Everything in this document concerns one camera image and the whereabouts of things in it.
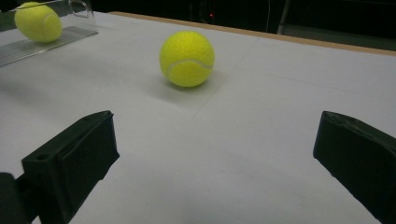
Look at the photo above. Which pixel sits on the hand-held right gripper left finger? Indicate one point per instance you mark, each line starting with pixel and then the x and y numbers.
pixel 74 161

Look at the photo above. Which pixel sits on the white metal desk frame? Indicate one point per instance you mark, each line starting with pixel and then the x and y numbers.
pixel 284 15

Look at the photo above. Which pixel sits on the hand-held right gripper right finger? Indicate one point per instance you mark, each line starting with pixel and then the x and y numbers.
pixel 361 161

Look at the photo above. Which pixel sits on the yellow tennis ball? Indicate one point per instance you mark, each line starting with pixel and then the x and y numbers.
pixel 37 23
pixel 186 59

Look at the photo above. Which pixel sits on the clear plastic tray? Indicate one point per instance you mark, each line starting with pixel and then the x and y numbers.
pixel 28 49

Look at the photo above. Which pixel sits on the white board sheet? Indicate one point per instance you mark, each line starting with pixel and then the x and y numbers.
pixel 218 155

